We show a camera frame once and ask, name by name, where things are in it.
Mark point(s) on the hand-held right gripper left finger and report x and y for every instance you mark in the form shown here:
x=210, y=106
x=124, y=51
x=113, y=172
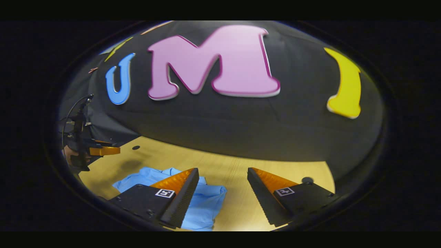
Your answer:
x=181, y=199

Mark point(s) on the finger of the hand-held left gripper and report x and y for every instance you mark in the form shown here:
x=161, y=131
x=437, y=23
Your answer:
x=105, y=150

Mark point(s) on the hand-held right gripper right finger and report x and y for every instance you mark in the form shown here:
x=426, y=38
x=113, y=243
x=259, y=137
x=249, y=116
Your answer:
x=263, y=199

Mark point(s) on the light blue T-shirt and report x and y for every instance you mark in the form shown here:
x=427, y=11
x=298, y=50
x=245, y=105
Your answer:
x=206, y=203

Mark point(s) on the copper cloth clamp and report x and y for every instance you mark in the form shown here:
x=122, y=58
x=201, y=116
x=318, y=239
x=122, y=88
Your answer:
x=93, y=70

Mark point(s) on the black backdrop cloth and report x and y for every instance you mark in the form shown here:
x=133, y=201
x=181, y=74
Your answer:
x=241, y=127

